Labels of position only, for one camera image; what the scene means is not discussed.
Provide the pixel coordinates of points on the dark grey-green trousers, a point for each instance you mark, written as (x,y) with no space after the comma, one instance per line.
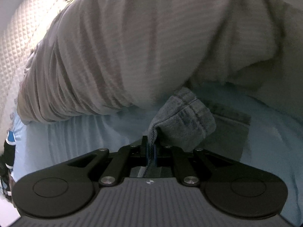
(189,122)

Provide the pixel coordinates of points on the grey ribbed blanket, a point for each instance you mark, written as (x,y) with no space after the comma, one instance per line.
(100,56)

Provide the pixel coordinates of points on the black and blue bag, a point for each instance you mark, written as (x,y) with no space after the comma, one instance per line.
(7,163)

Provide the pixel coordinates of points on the white quilted headboard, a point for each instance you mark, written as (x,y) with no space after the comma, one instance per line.
(27,27)

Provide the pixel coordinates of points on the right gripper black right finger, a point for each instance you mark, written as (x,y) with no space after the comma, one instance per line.
(177,163)

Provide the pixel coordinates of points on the light blue bed sheet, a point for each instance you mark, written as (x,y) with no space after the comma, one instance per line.
(272,141)

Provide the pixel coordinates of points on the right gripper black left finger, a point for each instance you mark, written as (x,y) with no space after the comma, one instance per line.
(123,161)

